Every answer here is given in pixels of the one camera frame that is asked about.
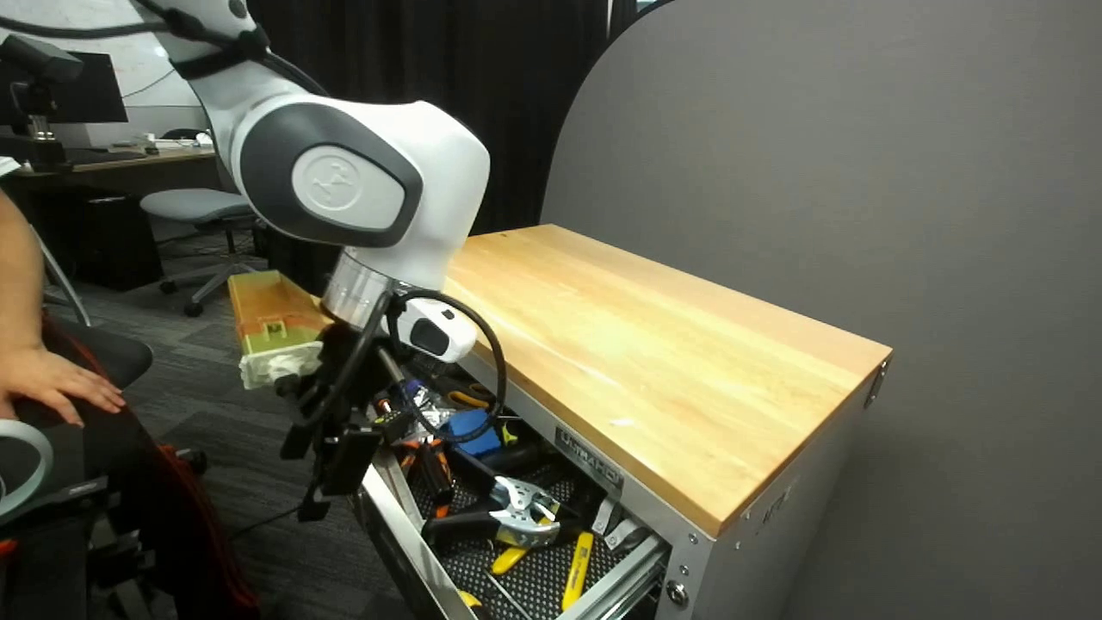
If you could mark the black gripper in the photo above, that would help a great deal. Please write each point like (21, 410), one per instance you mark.
(349, 382)

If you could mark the person's bare forearm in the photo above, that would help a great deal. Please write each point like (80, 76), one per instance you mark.
(21, 277)

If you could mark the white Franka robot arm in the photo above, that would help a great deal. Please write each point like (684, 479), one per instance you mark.
(344, 172)

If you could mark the grey metal open drawer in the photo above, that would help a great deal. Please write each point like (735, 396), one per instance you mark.
(413, 537)

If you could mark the person's bare hand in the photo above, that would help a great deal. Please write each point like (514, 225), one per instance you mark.
(54, 381)

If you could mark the orange black pliers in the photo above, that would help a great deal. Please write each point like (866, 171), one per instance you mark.
(432, 475)

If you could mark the silver white tool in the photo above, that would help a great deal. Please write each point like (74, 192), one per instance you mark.
(426, 416)

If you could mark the blue tool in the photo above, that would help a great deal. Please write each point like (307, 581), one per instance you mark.
(472, 436)

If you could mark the small yellow black tool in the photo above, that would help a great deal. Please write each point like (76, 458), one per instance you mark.
(465, 401)

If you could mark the silver locking pliers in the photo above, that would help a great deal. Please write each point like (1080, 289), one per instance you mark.
(520, 503)

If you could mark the thin metal rod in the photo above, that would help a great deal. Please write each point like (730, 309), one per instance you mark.
(507, 595)

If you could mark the person's black trouser leg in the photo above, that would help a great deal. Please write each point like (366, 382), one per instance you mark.
(103, 518)

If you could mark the black seat cushion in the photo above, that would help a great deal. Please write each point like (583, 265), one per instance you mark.
(122, 350)

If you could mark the long yellow flat tool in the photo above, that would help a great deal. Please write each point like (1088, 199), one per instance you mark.
(577, 571)

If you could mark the grey office chair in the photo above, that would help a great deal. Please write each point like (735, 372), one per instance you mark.
(202, 212)

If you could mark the white small parts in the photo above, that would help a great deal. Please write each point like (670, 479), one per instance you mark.
(619, 524)

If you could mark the black box under desk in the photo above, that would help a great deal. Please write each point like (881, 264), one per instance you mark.
(107, 235)

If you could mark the grey tool cabinet wooden top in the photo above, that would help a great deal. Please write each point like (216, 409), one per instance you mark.
(642, 355)

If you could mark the background office desk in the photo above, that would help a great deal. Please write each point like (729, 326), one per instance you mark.
(148, 161)

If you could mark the black computer monitor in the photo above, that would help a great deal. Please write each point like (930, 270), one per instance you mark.
(70, 88)

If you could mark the grey partition panel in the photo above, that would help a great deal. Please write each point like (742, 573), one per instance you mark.
(977, 227)

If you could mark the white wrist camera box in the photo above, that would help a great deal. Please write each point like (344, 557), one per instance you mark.
(435, 328)

